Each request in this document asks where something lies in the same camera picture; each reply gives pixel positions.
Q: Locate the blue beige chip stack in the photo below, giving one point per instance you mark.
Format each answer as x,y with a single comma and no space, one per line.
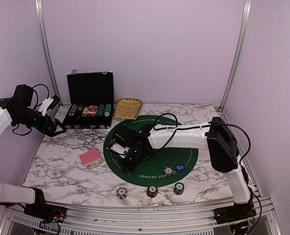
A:
121,193

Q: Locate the round green poker mat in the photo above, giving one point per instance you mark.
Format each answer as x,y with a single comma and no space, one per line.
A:
151,172

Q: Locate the card deck in case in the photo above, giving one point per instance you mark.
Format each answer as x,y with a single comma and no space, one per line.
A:
87,113

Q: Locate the woven bamboo tray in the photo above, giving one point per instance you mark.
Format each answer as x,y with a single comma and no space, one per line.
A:
127,108

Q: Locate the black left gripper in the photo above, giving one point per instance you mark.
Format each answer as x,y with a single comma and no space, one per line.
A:
50,131

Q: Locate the blue small blind button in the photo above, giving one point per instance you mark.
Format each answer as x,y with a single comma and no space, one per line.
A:
180,168

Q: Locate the red black chip stack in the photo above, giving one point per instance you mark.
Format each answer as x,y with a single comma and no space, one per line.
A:
152,191

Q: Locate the blue beige chips in case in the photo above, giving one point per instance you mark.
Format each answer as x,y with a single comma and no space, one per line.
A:
73,110

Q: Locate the green teal chip stack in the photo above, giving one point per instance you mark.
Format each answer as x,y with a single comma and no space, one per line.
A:
178,188

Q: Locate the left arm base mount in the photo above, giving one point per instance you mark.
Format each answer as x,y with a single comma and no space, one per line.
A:
49,213

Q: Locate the green chip row in case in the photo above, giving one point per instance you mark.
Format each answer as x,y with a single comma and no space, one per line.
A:
100,110

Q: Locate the right aluminium frame post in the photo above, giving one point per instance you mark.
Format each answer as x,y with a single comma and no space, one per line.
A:
238,52

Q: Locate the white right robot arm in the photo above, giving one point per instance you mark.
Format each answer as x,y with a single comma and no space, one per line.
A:
216,138

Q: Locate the front aluminium rail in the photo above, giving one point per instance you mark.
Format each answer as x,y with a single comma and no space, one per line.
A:
187,219

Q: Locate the teal chip row in case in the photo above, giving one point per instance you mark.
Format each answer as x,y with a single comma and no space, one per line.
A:
107,110

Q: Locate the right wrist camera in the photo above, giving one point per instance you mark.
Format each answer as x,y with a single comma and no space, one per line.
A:
118,149

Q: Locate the left aluminium frame post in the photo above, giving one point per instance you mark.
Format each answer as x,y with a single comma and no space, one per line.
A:
43,36

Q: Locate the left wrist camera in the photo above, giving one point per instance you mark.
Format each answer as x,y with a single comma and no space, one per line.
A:
48,104

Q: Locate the red playing card deck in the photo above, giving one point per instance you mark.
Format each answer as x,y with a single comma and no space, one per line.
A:
91,159

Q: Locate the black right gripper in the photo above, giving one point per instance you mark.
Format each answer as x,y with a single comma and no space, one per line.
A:
129,168

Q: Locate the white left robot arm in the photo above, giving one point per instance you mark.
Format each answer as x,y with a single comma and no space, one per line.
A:
23,119

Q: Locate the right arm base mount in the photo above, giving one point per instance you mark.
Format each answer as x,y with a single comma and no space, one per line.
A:
233,213

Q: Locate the black poker chip case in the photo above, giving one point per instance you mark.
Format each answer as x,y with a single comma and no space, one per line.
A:
92,88

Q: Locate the aluminium frame post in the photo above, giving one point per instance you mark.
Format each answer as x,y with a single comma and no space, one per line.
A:
43,36
238,52

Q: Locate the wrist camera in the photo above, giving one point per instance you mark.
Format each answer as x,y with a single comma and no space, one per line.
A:
48,104
118,149

